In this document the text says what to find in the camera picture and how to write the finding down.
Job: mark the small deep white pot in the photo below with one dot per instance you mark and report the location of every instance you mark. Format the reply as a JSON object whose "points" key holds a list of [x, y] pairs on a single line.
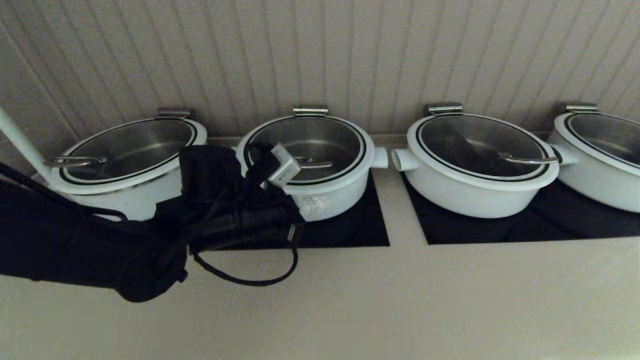
{"points": [[345, 195]]}

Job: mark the wide glass lid white rim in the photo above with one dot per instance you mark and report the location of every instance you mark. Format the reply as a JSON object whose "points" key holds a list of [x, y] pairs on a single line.
{"points": [[125, 145]]}

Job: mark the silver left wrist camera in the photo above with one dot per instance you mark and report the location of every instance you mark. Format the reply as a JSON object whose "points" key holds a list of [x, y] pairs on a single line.
{"points": [[284, 167]]}

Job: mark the far right white pot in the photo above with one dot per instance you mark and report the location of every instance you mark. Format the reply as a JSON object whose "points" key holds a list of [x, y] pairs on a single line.
{"points": [[610, 137]]}

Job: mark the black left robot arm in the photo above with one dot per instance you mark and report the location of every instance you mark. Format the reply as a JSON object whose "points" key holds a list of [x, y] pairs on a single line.
{"points": [[75, 250]]}

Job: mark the small glass lid white rim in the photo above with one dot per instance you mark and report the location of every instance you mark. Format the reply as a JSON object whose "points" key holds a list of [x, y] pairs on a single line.
{"points": [[325, 140]]}

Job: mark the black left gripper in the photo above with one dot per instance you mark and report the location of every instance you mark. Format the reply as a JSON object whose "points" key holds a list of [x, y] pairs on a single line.
{"points": [[250, 227]]}

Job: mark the black glass induction cooktop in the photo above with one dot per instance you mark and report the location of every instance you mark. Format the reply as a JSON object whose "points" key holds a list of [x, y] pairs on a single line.
{"points": [[350, 231], [550, 226]]}

